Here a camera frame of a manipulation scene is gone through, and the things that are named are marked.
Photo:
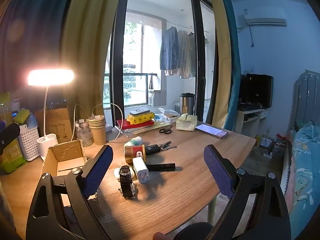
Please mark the black sliding door frame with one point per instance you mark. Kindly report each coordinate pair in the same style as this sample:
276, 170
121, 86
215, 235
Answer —
120, 55

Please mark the red and gold tin can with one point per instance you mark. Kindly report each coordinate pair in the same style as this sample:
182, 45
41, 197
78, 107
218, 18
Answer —
132, 153

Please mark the hanging blue shirt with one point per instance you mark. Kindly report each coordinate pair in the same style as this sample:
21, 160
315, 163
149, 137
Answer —
170, 47

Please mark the black wristwatch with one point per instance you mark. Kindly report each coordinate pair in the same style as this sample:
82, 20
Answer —
126, 182

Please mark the yellow packet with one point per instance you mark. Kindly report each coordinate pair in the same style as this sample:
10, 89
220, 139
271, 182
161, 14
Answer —
140, 119

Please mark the black balcony railing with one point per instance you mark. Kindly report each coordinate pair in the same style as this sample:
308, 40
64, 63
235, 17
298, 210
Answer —
140, 74

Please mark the green table leg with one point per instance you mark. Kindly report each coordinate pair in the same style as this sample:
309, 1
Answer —
211, 210

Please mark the stack of brown paper cups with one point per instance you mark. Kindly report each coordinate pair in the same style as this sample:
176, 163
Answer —
98, 132

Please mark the white side desk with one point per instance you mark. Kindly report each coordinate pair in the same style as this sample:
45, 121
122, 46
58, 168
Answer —
241, 120

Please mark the white wall charger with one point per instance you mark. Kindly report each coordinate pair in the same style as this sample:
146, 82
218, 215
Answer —
140, 171

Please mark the black car key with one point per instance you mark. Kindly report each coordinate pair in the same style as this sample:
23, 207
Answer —
152, 150

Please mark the black flashlight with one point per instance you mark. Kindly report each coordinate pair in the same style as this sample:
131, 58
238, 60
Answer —
162, 167

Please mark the red book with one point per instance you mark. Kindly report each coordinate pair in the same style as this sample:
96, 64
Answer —
122, 123

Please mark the brown lamp packaging box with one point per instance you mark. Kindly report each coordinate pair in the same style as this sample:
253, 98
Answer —
56, 122

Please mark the yellow-green curtain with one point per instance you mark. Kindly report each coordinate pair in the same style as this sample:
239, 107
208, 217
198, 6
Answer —
87, 42
220, 55

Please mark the brown cardboard box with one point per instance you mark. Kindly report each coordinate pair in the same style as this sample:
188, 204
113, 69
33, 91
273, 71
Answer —
66, 152

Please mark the white air conditioner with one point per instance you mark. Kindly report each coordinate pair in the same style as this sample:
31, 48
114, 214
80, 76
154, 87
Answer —
265, 17

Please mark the grey kitchen scale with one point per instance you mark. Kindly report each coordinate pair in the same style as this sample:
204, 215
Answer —
140, 112

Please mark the stack of clear plastic cups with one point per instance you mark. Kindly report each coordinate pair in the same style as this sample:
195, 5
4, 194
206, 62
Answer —
83, 133

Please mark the grey padded headboard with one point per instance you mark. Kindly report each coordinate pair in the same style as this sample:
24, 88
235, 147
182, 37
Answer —
307, 92

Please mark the black monitor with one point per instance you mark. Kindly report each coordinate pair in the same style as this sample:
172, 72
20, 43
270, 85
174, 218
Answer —
257, 90

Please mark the white earbuds case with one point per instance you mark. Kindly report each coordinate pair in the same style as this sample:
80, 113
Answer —
117, 173

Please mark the steel thermos mug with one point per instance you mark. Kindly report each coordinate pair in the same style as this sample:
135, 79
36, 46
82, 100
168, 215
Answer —
187, 103

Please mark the hanging beige shirt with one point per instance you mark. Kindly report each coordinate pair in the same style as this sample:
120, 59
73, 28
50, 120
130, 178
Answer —
187, 55

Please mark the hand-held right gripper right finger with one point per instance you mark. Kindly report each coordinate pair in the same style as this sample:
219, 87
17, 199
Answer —
217, 170

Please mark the white desk lamp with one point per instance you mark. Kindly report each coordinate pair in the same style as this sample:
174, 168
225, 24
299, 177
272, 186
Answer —
50, 77

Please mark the black scissors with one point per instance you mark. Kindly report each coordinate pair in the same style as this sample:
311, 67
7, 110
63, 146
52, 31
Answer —
166, 130

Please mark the yellow and green sponge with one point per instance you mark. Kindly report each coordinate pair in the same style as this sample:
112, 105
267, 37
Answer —
21, 116

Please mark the black smartphone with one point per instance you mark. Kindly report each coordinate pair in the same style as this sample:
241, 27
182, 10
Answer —
212, 130

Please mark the blue printed blanket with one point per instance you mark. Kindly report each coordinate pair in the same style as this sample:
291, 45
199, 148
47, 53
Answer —
305, 167

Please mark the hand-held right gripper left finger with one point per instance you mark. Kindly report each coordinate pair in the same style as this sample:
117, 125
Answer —
100, 167

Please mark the white appliance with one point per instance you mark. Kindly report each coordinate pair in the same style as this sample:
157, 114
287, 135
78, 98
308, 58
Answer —
176, 107

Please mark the white pill bottle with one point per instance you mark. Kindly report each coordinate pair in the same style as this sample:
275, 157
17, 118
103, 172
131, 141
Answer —
133, 141

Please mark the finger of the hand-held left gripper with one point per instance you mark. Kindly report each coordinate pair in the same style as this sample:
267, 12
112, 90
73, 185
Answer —
10, 133

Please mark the white and blue plastic bags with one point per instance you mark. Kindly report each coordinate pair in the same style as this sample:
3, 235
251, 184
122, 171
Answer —
162, 117

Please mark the green snack bag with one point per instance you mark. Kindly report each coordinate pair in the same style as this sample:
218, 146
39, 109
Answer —
10, 160

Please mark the white plastic basket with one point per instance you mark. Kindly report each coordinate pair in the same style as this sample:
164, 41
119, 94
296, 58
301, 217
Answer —
27, 142

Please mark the pale green tissue pack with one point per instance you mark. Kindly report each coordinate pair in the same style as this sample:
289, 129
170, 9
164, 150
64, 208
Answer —
186, 123

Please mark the blue curtain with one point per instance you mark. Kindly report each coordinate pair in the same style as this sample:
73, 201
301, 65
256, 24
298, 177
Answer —
233, 80
37, 17

